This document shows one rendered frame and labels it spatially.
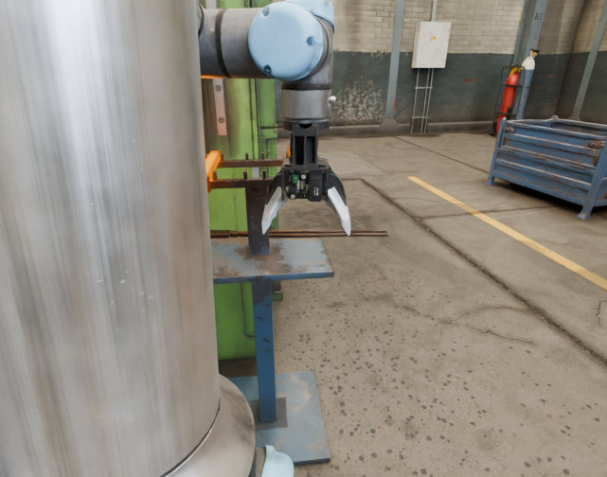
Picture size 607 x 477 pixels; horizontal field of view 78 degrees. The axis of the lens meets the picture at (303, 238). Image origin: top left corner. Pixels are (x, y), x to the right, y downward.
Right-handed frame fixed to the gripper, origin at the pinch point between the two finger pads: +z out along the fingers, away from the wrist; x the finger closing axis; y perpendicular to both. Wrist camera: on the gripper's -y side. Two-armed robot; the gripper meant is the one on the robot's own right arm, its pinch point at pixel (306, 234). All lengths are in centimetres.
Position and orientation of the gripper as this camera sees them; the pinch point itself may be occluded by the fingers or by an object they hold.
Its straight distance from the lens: 67.4
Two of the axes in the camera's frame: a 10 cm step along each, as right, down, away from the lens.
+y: -0.4, 4.1, -9.1
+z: 0.0, 9.1, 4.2
